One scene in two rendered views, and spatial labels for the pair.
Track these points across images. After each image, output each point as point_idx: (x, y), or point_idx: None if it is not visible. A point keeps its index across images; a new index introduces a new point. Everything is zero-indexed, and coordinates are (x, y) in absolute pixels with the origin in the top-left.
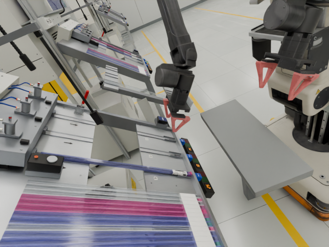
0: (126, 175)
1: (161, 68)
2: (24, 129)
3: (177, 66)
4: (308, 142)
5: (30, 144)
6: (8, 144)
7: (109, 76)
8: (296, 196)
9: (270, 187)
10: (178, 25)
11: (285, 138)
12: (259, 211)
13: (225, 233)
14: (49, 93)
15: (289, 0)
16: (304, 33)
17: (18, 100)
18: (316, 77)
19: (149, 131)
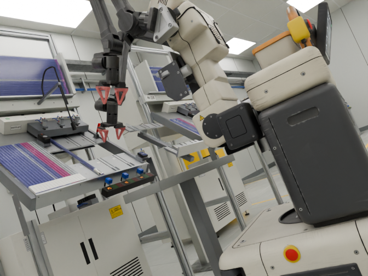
0: (113, 197)
1: (98, 99)
2: (51, 127)
3: (108, 99)
4: (293, 217)
5: (45, 130)
6: (39, 127)
7: (141, 126)
8: None
9: (131, 193)
10: None
11: (280, 212)
12: None
13: None
14: (85, 123)
15: (94, 56)
16: (108, 68)
17: (65, 121)
18: (105, 87)
19: (125, 157)
